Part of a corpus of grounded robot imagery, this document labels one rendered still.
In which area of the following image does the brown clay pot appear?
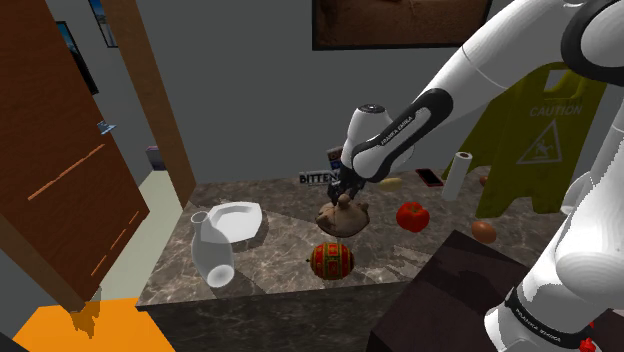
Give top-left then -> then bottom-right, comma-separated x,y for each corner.
315,193 -> 371,240

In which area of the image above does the dark upright box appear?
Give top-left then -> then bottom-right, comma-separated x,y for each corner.
325,145 -> 345,172

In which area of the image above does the pale yellow potato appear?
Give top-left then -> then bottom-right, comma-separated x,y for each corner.
378,176 -> 404,193

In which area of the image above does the red tomato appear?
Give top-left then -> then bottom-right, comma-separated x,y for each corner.
395,201 -> 432,234

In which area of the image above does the red gold patterned egg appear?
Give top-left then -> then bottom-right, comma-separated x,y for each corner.
307,241 -> 356,282

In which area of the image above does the red phone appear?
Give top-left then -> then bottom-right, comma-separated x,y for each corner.
414,167 -> 445,188

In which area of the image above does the white paper towel roll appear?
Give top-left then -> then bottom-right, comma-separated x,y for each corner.
440,150 -> 474,203

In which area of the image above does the white angular plate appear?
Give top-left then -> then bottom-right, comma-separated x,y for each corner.
206,200 -> 264,244

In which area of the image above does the brown egg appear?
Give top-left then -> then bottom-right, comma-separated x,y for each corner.
470,220 -> 498,245

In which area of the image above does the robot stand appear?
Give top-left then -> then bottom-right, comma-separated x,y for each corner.
365,228 -> 624,352

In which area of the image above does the white vase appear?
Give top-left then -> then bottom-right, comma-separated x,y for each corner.
189,210 -> 237,289

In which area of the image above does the yellow caution floor sign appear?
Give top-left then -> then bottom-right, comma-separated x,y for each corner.
441,61 -> 609,220

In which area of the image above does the purple box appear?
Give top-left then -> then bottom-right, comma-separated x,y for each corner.
144,144 -> 167,172

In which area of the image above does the brown wooden door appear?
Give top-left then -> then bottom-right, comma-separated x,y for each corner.
0,0 -> 152,314

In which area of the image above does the large brown wall picture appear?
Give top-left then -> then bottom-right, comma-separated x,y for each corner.
311,0 -> 494,52

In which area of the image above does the brown wooden door frame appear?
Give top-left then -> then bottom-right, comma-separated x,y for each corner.
99,0 -> 198,209

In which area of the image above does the black framed wall picture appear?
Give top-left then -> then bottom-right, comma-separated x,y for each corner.
54,20 -> 101,97
87,0 -> 120,49

